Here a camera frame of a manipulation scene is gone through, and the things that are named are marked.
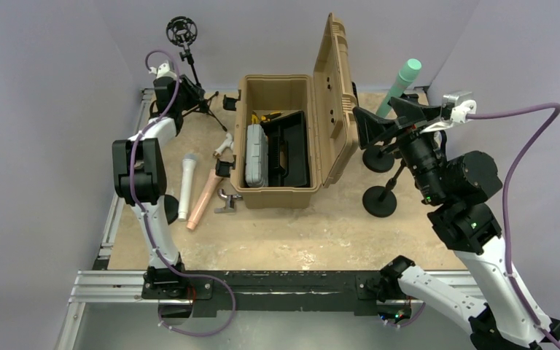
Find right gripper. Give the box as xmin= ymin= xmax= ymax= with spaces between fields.
xmin=351 ymin=96 xmax=445 ymax=201

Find white microphone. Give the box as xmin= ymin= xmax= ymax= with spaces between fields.
xmin=177 ymin=153 xmax=198 ymax=222

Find pink microphone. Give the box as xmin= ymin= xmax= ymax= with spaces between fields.
xmin=186 ymin=169 xmax=223 ymax=231

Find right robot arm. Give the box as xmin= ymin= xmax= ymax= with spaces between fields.
xmin=353 ymin=92 xmax=560 ymax=349

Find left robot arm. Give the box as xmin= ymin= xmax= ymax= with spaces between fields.
xmin=112 ymin=75 xmax=190 ymax=298

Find round base stand rear right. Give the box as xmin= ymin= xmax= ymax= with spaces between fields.
xmin=362 ymin=145 xmax=395 ymax=173

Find round base stand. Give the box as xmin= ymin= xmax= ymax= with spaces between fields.
xmin=362 ymin=145 xmax=395 ymax=173
xmin=164 ymin=194 xmax=179 ymax=225
xmin=362 ymin=160 xmax=406 ymax=218

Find green microphone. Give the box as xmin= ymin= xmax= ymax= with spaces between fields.
xmin=376 ymin=58 xmax=422 ymax=118

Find black tripod mic stand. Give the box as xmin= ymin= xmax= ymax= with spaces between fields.
xmin=166 ymin=16 xmax=228 ymax=131

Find round base stand front right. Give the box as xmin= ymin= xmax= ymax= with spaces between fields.
xmin=362 ymin=160 xmax=406 ymax=218

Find round base stand left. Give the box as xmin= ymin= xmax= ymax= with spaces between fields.
xmin=164 ymin=194 xmax=179 ymax=225

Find black toolbox latch rear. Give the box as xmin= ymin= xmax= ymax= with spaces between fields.
xmin=222 ymin=90 xmax=241 ymax=112

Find black toolbox latch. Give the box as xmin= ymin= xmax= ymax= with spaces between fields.
xmin=222 ymin=90 xmax=241 ymax=112
xmin=215 ymin=155 xmax=236 ymax=178

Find white pipe fitting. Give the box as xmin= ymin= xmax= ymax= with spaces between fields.
xmin=212 ymin=133 xmax=234 ymax=158

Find tan plastic toolbox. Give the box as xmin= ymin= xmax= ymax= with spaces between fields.
xmin=230 ymin=13 xmax=359 ymax=209

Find yellow pliers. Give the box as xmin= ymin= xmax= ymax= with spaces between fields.
xmin=250 ymin=112 xmax=283 ymax=125

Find black toolbox latch front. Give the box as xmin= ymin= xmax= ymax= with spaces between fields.
xmin=215 ymin=155 xmax=236 ymax=178

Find black tool tray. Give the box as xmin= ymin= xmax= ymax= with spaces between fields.
xmin=261 ymin=111 xmax=311 ymax=187

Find grey plastic case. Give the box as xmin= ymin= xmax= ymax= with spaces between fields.
xmin=244 ymin=124 xmax=268 ymax=187

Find silver metal bracket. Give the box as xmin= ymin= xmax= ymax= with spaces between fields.
xmin=214 ymin=188 xmax=243 ymax=214

